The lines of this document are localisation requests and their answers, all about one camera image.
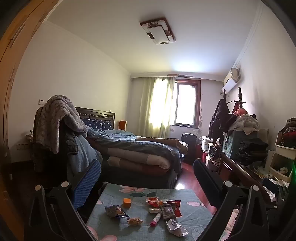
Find pink tube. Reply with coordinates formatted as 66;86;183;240
150;213;162;227

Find tan blanket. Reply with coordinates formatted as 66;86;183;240
135;137;188;154

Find blue quilt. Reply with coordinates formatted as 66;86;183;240
87;128;188;174

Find white air conditioner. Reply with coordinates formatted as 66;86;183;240
221;67;241;94

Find pile of pale clothes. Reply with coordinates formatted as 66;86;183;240
228;113;260;136

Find pale curtain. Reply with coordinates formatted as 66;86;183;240
139;76;176;138

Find clothes in storage bin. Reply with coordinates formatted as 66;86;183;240
281;118;296;149

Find wooden coat rack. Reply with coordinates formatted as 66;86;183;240
220;87;247;116

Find blue snack wrapper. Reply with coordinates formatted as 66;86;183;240
105;205;131;219

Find red white snack wrapper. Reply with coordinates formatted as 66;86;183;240
146;197;160;208

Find white appliance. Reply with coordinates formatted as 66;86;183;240
201;136;212;151

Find floral green tablecloth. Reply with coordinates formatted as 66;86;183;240
86;183;228;241

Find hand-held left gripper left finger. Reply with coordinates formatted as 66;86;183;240
24;159;102;241

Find wooden wardrobe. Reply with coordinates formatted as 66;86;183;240
0;0;62;232

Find black bag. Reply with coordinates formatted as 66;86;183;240
208;144;222;166

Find black suitcase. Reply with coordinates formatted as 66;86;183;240
180;133;197;160

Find light blue cloth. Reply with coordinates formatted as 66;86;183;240
67;134;103;182

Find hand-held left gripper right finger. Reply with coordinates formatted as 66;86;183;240
193;158;272;241

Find star print pillow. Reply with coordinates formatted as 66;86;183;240
81;117;114;130

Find chair draped with clothes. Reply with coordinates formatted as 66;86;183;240
32;108;79;179

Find dark wooden dresser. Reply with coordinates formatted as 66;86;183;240
206;151;278;204

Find white storage bin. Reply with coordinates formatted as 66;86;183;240
275;131;296;160
269;153;294;183

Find grey blanket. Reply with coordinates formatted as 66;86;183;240
38;95;88;154

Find dark wooden headboard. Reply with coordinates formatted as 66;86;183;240
75;107;115;130

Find black hanging jacket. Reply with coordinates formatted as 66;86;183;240
208;99;237;144

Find window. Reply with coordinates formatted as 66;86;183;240
170;79;201;130

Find dark brown snack packet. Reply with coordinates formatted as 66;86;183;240
161;205;176;220

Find crumpled tan wrapper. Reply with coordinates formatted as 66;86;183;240
128;217;144;226

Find ceiling lamp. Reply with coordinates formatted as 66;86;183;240
139;17;176;45

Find folded beige quilt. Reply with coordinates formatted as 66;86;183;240
107;148;171;170

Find crumpled white paper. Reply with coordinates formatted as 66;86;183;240
166;219;189;238

